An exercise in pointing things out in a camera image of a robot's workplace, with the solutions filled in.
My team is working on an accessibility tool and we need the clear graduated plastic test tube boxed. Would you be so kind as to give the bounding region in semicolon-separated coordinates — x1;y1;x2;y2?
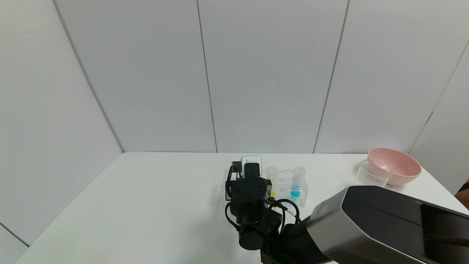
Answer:
266;167;278;198

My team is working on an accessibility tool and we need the clear acrylic test tube rack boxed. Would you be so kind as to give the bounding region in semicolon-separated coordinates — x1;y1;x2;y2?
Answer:
224;167;308;208

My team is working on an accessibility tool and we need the test tube with blue liquid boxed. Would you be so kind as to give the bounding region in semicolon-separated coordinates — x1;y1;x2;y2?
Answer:
291;166;306;200

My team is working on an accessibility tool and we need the pink plastic bowl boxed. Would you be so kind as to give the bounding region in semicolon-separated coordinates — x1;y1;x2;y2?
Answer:
368;148;422;186

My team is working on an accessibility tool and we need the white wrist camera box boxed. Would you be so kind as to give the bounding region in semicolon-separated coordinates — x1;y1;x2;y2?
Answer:
241;155;263;177

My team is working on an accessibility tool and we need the thin black camera cable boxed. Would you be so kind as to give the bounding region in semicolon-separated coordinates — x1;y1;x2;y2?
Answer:
224;161;243;230

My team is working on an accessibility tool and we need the thick black wrist cable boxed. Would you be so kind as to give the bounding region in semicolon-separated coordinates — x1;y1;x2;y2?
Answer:
269;198;302;225

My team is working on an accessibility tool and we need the clear plastic beaker with handle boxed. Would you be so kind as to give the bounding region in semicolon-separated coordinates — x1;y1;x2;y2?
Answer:
355;160;391;188

